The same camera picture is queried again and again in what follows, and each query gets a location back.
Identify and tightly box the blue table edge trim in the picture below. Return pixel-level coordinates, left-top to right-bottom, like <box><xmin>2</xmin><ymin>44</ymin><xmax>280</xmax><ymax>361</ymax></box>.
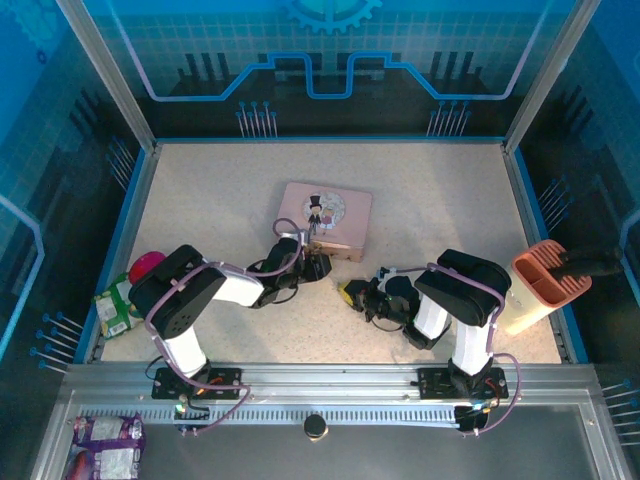
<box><xmin>82</xmin><ymin>135</ymin><xmax>590</xmax><ymax>365</ymax></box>

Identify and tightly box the cream and orange utensil holder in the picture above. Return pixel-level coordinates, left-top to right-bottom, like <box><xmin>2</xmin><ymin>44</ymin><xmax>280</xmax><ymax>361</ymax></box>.
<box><xmin>499</xmin><ymin>238</ymin><xmax>594</xmax><ymax>336</ymax></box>

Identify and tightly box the aluminium frame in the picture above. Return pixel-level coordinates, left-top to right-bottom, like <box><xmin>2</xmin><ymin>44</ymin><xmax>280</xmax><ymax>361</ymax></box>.
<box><xmin>29</xmin><ymin>0</ymin><xmax>640</xmax><ymax>480</ymax></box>

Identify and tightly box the black utensil handle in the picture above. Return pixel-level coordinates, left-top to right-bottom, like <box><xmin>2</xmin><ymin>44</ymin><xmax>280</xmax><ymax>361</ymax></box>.
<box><xmin>549</xmin><ymin>243</ymin><xmax>626</xmax><ymax>287</ymax></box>

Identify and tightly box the green snack bag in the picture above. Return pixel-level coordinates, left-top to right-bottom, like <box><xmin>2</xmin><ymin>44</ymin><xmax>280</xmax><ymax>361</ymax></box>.
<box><xmin>92</xmin><ymin>272</ymin><xmax>147</xmax><ymax>341</ymax></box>

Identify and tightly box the purple cable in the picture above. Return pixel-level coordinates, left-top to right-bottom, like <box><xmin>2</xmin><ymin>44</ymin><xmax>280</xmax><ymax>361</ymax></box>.
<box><xmin>394</xmin><ymin>262</ymin><xmax>525</xmax><ymax>437</ymax></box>
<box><xmin>143</xmin><ymin>217</ymin><xmax>307</xmax><ymax>437</ymax></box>

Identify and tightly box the purple snack bag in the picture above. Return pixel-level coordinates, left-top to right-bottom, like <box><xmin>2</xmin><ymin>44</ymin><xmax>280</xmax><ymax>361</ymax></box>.
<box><xmin>64</xmin><ymin>413</ymin><xmax>147</xmax><ymax>480</ymax></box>

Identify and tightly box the pink wedding cartoon tin box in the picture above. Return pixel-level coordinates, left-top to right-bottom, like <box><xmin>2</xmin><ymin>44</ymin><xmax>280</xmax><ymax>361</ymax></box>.
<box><xmin>273</xmin><ymin>181</ymin><xmax>374</xmax><ymax>265</ymax></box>

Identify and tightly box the slotted white cable duct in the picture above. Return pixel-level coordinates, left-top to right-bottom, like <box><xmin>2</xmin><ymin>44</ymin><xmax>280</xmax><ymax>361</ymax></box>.
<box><xmin>78</xmin><ymin>406</ymin><xmax>464</xmax><ymax>427</ymax></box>

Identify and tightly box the black round knob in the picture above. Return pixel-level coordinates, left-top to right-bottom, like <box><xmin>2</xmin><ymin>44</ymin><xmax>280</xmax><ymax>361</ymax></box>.
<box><xmin>302</xmin><ymin>413</ymin><xmax>329</xmax><ymax>444</ymax></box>

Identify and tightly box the magenta ball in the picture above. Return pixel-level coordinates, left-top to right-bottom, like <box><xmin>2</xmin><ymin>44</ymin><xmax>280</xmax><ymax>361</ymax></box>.
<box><xmin>128</xmin><ymin>251</ymin><xmax>169</xmax><ymax>284</ymax></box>

